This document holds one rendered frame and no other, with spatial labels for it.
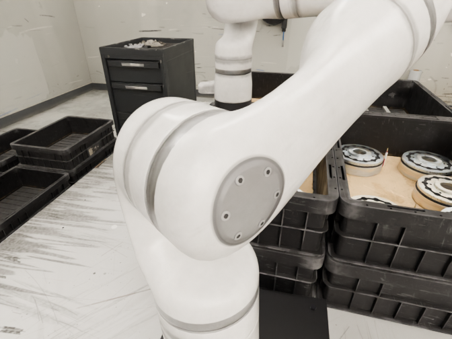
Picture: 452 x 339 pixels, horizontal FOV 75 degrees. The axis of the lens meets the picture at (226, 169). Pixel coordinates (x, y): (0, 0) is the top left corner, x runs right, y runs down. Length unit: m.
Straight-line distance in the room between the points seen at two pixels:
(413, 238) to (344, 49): 0.32
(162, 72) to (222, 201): 1.91
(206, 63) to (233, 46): 3.54
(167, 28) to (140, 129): 4.04
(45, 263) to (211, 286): 0.53
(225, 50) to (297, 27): 3.33
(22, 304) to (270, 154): 0.58
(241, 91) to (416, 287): 0.42
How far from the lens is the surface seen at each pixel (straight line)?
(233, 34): 0.59
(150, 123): 0.19
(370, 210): 0.44
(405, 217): 0.45
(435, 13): 0.33
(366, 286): 0.55
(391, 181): 0.72
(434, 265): 0.53
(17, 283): 0.72
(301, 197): 0.42
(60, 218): 0.84
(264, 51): 3.92
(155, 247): 0.24
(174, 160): 0.15
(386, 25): 0.27
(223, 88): 0.57
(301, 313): 0.48
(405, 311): 0.60
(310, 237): 0.48
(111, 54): 2.19
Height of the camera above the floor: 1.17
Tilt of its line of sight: 30 degrees down
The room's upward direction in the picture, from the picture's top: straight up
